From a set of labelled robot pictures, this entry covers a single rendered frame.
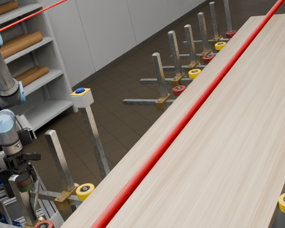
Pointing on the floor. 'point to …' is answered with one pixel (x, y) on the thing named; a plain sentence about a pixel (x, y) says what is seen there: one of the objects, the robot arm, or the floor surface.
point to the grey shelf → (50, 92)
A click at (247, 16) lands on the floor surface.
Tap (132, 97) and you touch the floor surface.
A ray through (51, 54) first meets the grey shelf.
